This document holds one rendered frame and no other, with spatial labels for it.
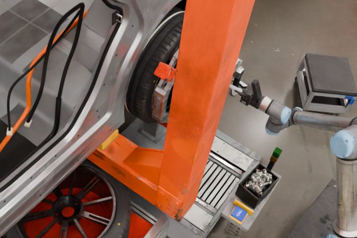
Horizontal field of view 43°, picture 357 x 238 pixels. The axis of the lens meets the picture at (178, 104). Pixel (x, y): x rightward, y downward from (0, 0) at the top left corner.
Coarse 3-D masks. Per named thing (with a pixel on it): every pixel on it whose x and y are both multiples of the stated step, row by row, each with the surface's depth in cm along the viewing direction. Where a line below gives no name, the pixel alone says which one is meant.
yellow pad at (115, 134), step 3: (117, 129) 241; (114, 132) 239; (117, 132) 241; (111, 135) 237; (114, 135) 240; (117, 135) 243; (108, 138) 236; (111, 138) 238; (114, 138) 242; (105, 141) 234; (108, 141) 237; (111, 141) 240; (102, 144) 233; (105, 144) 236; (108, 144) 239; (99, 147) 236; (102, 147) 234; (105, 147) 238; (102, 150) 236
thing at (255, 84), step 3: (252, 81) 248; (255, 81) 248; (258, 81) 249; (252, 84) 248; (255, 84) 247; (258, 84) 250; (252, 87) 249; (255, 87) 248; (258, 87) 250; (255, 90) 249; (258, 90) 251; (255, 93) 251; (258, 93) 251; (255, 96) 252; (258, 96) 252
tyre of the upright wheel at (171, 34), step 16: (176, 16) 238; (160, 32) 229; (176, 32) 228; (144, 48) 227; (160, 48) 225; (144, 64) 226; (144, 80) 227; (128, 96) 238; (144, 96) 231; (144, 112) 241
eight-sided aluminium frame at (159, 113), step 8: (176, 56) 227; (160, 80) 230; (160, 88) 229; (168, 88) 229; (160, 96) 231; (160, 104) 235; (152, 112) 244; (160, 112) 239; (168, 112) 266; (160, 120) 244
